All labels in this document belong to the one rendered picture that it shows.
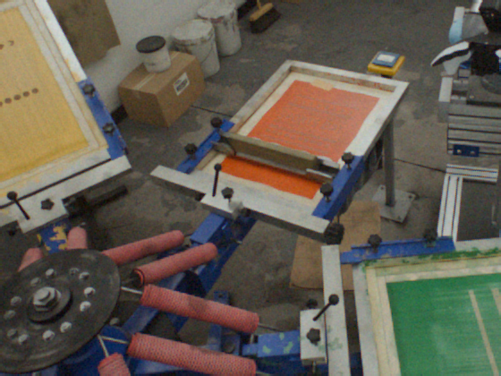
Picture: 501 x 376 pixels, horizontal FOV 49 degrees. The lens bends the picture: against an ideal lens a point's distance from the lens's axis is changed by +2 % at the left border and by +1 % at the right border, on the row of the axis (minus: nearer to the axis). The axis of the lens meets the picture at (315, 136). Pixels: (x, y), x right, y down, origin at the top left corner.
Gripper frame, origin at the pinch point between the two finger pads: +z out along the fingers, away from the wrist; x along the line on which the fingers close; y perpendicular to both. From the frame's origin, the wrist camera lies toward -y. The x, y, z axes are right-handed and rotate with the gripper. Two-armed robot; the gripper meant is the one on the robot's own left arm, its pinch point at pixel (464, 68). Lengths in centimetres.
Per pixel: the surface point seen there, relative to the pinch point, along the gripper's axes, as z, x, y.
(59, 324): 77, 55, 30
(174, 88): -73, 270, 109
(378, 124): -43, 62, 61
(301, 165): -8, 70, 57
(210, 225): 29, 74, 54
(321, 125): -34, 84, 61
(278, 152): -7, 78, 52
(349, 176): -14, 54, 60
